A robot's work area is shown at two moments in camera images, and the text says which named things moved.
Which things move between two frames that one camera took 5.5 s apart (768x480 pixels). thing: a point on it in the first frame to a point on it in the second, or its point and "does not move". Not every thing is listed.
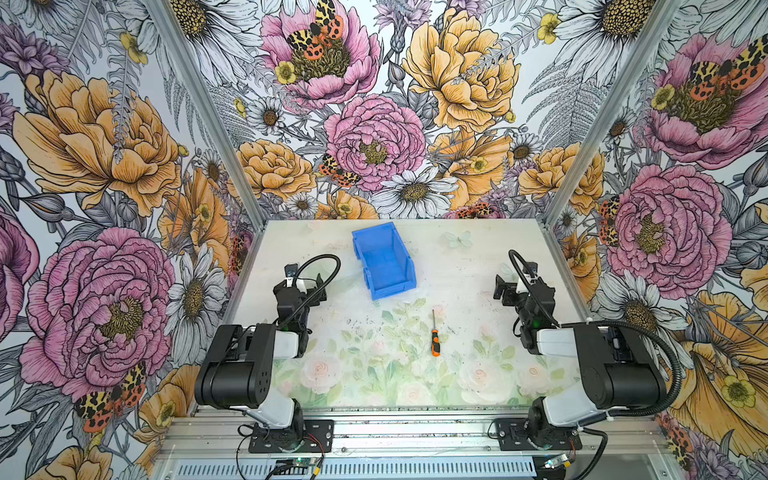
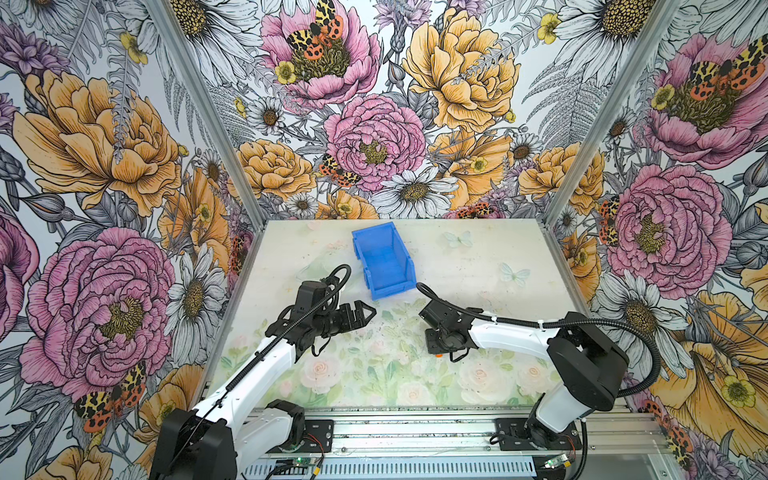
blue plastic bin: (385, 262) does not move
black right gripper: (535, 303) to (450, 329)
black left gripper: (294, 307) to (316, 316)
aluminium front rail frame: (425, 444) does not move
